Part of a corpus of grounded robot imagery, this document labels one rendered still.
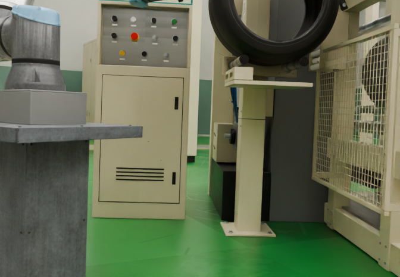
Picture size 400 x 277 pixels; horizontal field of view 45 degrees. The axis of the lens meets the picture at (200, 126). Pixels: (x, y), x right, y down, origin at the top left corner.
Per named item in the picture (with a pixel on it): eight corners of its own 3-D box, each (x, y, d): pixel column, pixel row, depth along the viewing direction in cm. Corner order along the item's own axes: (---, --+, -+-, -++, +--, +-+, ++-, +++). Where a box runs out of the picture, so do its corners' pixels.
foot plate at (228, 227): (220, 223, 279) (220, 220, 279) (265, 224, 281) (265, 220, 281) (225, 236, 253) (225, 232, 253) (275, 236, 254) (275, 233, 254)
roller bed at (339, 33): (308, 71, 272) (311, 18, 271) (334, 72, 273) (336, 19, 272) (319, 68, 252) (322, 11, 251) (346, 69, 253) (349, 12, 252)
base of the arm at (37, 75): (31, 89, 144) (31, 56, 144) (-9, 90, 154) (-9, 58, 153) (78, 92, 160) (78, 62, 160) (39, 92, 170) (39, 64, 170)
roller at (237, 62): (238, 62, 254) (237, 70, 254) (230, 60, 254) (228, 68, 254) (250, 55, 219) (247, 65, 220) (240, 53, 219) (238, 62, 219)
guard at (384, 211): (311, 179, 264) (317, 52, 262) (314, 179, 265) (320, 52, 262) (384, 215, 175) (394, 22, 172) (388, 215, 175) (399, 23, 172)
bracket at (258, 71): (222, 74, 256) (222, 56, 256) (295, 77, 259) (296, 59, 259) (222, 74, 253) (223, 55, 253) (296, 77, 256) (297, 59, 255)
